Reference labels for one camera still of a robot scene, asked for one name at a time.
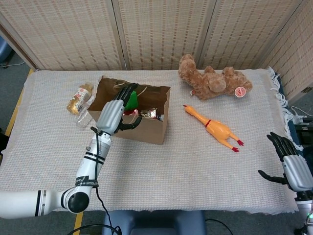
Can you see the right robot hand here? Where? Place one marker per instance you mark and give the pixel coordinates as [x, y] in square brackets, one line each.
[298, 176]

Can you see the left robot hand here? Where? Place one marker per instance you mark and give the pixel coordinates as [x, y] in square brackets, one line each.
[110, 117]

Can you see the green chips can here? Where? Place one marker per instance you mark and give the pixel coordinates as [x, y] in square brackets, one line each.
[129, 112]

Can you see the green toy block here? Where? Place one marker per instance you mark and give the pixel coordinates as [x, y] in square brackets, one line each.
[133, 100]

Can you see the shiny snack packet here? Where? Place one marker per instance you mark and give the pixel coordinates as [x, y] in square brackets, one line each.
[148, 113]

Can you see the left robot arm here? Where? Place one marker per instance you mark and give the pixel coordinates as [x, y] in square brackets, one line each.
[88, 169]

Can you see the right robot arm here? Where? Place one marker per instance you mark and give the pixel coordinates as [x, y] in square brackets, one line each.
[305, 213]

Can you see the small clear plastic bottle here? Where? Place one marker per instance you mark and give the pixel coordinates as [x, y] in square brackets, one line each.
[83, 118]

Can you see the amber tea bottle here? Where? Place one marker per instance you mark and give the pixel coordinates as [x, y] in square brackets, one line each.
[82, 94]

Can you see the brown paper shopping bag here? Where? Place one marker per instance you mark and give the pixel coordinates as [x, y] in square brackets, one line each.
[149, 132]

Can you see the black equipment box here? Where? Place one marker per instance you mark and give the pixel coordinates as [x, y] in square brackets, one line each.
[305, 132]

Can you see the yellow rubber chicken toy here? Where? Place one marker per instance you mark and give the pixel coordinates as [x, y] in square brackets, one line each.
[217, 129]

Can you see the bamboo folding screen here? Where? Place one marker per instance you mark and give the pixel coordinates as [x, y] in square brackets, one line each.
[159, 31]

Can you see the white woven tablecloth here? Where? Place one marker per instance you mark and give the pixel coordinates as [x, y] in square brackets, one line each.
[195, 183]

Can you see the brown plush teddy bear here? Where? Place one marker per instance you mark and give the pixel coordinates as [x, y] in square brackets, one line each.
[207, 80]

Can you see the blue padded seat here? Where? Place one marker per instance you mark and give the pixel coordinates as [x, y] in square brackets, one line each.
[159, 220]

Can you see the blue rounded chair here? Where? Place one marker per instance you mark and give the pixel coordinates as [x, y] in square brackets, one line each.
[3, 51]

